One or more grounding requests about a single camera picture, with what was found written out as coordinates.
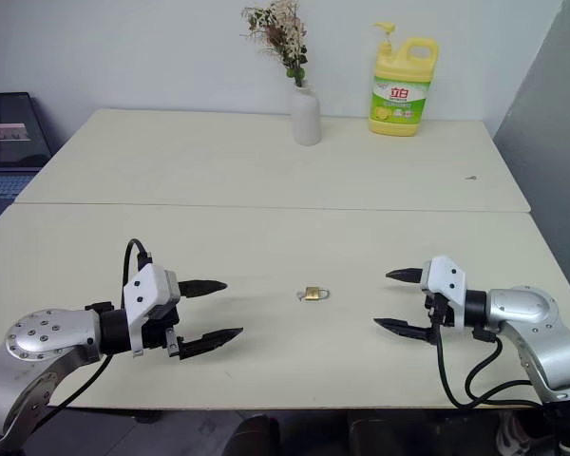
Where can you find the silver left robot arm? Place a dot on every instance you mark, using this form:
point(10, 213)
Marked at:
point(38, 338)

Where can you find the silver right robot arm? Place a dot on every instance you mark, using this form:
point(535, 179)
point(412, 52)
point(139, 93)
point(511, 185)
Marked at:
point(527, 304)

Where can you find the dark rounded shape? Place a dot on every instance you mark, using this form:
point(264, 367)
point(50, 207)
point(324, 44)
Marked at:
point(255, 436)

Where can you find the small brass padlock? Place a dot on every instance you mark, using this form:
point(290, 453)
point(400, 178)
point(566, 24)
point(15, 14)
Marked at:
point(314, 293)

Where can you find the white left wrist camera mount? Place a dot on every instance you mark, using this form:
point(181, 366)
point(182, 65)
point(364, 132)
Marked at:
point(145, 287)

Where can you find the dried flower bouquet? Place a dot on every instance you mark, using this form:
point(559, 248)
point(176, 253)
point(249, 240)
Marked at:
point(280, 33)

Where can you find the yellow dish soap bottle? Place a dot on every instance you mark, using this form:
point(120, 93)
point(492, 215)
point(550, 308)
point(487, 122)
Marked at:
point(401, 95)

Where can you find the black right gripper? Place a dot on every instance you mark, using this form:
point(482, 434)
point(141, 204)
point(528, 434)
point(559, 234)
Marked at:
point(441, 313)

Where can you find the grey partition panel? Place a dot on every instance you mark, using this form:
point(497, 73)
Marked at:
point(546, 119)

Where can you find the open dark laptop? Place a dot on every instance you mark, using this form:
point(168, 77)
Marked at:
point(7, 133)

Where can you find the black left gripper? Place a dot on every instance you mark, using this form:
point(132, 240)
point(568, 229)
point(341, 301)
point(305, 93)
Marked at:
point(157, 332)

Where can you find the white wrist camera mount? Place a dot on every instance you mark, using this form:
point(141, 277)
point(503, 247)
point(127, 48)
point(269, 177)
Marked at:
point(145, 287)
point(449, 280)

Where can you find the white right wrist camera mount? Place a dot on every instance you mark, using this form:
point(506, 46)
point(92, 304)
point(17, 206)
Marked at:
point(449, 280)

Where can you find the white ceramic vase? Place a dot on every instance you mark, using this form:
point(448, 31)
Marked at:
point(306, 119)

